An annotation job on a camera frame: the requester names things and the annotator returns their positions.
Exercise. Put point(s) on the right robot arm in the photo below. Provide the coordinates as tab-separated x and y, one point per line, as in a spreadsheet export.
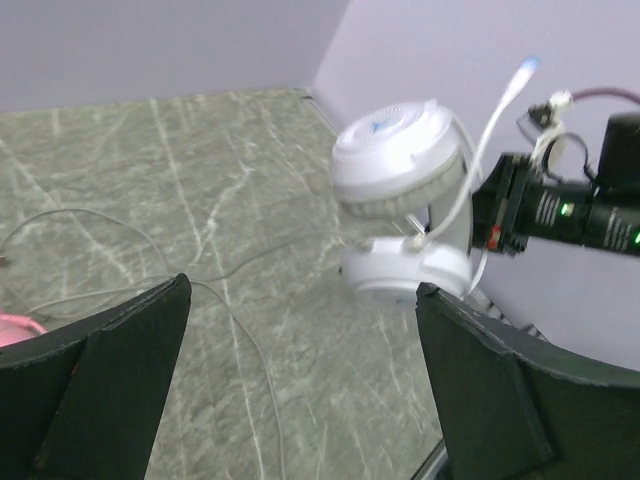
602	213

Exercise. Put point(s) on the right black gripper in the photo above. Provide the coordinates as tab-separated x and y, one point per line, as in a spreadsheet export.
496	204

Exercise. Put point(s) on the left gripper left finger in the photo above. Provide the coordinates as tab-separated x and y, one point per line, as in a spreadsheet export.
85	400

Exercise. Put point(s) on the pink headphones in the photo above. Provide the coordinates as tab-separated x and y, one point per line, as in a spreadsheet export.
18	328

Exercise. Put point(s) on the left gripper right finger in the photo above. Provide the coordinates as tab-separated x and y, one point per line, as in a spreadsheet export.
513	406

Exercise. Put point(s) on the white headphones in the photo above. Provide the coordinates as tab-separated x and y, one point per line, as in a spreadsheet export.
415	161

